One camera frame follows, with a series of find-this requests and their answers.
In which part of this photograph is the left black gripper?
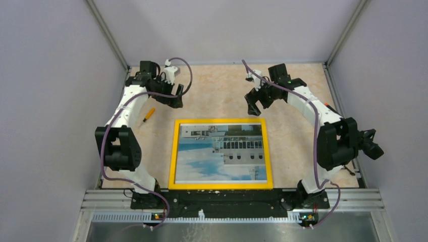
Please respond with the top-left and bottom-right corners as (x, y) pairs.
(150, 75), (183, 108)

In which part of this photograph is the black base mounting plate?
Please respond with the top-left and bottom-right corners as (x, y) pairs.
(130, 188), (330, 219)

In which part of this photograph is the white cable duct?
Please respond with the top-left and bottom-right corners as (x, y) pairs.
(92, 211), (301, 224)

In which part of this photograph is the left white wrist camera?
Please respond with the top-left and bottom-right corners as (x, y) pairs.
(164, 59), (180, 85)

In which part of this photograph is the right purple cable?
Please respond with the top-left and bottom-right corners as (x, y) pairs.
(241, 59), (342, 230)

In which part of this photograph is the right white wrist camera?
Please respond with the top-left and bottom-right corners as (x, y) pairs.
(245, 70), (264, 91)

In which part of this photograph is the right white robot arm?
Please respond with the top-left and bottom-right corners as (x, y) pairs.
(244, 64), (359, 208)

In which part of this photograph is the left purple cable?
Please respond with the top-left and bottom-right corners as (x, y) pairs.
(99, 57), (194, 231)

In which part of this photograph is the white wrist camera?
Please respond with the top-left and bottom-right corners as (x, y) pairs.
(245, 70), (264, 91)
(164, 59), (180, 85)

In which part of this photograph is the black mini tripod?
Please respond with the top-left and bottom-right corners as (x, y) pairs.
(342, 165), (356, 176)

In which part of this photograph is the purple cable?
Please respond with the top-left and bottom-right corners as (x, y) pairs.
(99, 57), (194, 231)
(241, 59), (342, 230)

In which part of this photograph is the building and sky photo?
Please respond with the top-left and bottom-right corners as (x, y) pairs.
(174, 122), (269, 184)

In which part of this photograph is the orange handled screwdriver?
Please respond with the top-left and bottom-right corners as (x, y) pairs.
(143, 108), (155, 123)

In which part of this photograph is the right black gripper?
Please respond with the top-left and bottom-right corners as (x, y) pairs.
(244, 78), (277, 116)

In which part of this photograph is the yellow picture frame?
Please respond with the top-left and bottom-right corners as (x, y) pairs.
(168, 118), (274, 190)

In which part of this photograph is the aluminium front rail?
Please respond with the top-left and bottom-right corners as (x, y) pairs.
(80, 189), (385, 212)

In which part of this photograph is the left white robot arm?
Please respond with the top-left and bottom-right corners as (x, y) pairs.
(95, 59), (184, 209)

